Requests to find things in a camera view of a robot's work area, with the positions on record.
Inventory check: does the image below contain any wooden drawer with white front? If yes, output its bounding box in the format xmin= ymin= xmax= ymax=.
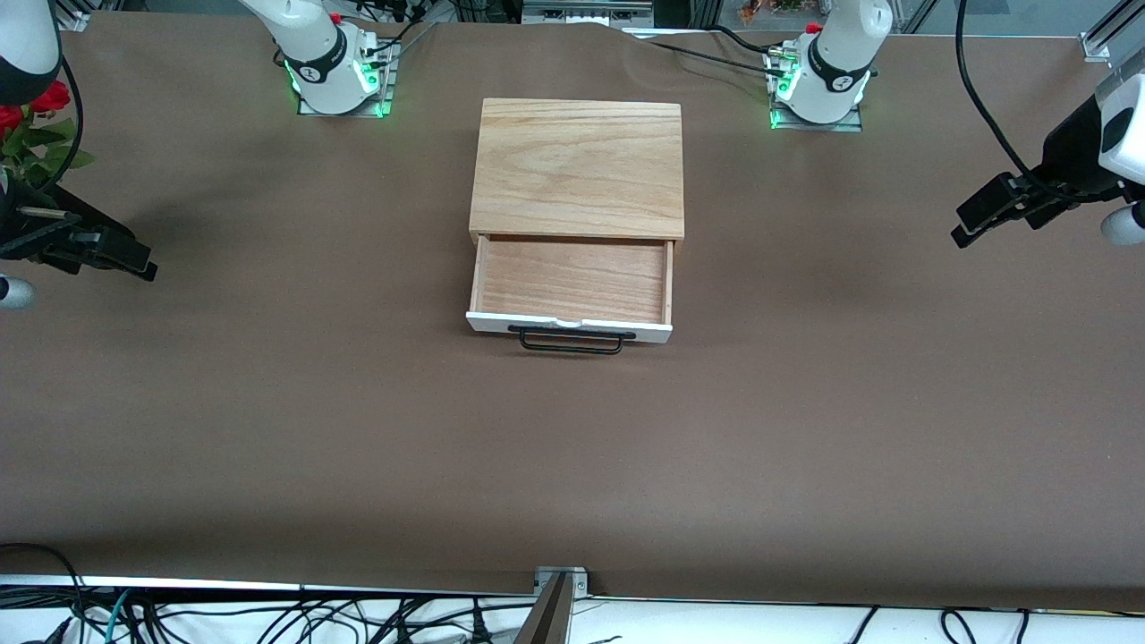
xmin=465 ymin=234 xmax=674 ymax=357

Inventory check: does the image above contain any red rose bouquet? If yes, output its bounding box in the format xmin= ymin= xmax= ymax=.
xmin=0 ymin=79 xmax=96 ymax=193

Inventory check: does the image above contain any brown table cover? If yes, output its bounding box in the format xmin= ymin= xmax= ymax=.
xmin=0 ymin=11 xmax=1145 ymax=614

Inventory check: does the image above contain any light wooden cabinet box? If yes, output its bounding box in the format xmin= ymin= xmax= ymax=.
xmin=469 ymin=98 xmax=686 ymax=244

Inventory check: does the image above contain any grey power strip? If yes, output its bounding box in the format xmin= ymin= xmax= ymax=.
xmin=522 ymin=0 xmax=655 ymax=27

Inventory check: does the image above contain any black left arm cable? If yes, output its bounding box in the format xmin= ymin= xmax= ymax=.
xmin=954 ymin=0 xmax=1047 ymax=180

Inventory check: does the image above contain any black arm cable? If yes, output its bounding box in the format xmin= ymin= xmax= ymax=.
xmin=54 ymin=54 xmax=86 ymax=189
xmin=954 ymin=0 xmax=1047 ymax=180

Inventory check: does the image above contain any aluminium frame profile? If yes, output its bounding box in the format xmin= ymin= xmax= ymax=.
xmin=52 ymin=0 xmax=98 ymax=33
xmin=1080 ymin=0 xmax=1145 ymax=64

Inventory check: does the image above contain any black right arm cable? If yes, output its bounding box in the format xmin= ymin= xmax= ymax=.
xmin=54 ymin=54 xmax=86 ymax=189

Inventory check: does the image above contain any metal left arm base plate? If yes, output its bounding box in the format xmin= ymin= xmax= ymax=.
xmin=769 ymin=103 xmax=865 ymax=134

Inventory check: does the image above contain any black looping cable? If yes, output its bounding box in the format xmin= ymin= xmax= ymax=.
xmin=0 ymin=542 xmax=88 ymax=618

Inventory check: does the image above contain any black cable on table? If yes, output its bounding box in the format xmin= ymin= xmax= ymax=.
xmin=708 ymin=24 xmax=781 ymax=58
xmin=646 ymin=39 xmax=781 ymax=76

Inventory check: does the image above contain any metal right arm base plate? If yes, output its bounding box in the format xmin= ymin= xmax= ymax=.
xmin=297 ymin=40 xmax=396 ymax=119

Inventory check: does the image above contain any teal cable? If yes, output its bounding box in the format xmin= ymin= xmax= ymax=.
xmin=100 ymin=589 xmax=133 ymax=644

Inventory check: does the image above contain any black metal drawer handle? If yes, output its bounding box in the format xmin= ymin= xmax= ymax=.
xmin=507 ymin=326 xmax=637 ymax=357

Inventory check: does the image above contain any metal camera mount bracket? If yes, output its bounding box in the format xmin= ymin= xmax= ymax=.
xmin=534 ymin=565 xmax=590 ymax=599

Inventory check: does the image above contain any dark camera mount bar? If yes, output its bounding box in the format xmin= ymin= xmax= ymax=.
xmin=513 ymin=572 xmax=574 ymax=644

